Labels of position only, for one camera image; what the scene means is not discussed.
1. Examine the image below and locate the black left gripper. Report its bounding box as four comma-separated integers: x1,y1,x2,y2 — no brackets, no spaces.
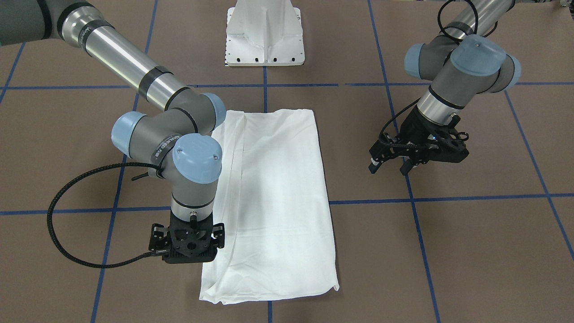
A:
368,108,469,176

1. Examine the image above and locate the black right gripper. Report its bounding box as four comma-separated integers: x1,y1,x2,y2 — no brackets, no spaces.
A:
149,213,224,264

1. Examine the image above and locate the white printed t-shirt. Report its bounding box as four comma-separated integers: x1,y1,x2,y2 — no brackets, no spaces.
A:
199,109,339,305

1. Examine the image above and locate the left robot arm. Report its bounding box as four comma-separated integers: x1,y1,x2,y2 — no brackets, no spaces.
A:
369,0,521,175

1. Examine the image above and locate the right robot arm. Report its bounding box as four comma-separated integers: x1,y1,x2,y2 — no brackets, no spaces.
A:
1,0,226,268

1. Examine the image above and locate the blue tape line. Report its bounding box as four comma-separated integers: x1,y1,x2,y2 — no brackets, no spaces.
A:
367,0,442,323

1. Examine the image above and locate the blue tape line crosswise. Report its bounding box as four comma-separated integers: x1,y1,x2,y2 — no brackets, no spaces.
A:
0,193,574,216

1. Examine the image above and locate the blue tape line lengthwise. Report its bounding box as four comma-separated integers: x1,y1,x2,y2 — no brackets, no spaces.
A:
90,0,158,323

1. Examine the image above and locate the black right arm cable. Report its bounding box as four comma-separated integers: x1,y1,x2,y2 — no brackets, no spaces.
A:
47,161,169,270

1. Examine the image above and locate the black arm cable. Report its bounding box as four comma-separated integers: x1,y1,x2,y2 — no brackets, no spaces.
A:
379,0,498,148
47,161,169,270

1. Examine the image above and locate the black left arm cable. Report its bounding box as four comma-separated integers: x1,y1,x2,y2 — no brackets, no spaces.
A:
379,0,498,148

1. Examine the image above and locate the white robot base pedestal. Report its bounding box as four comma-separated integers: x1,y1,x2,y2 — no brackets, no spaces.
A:
224,0,305,67

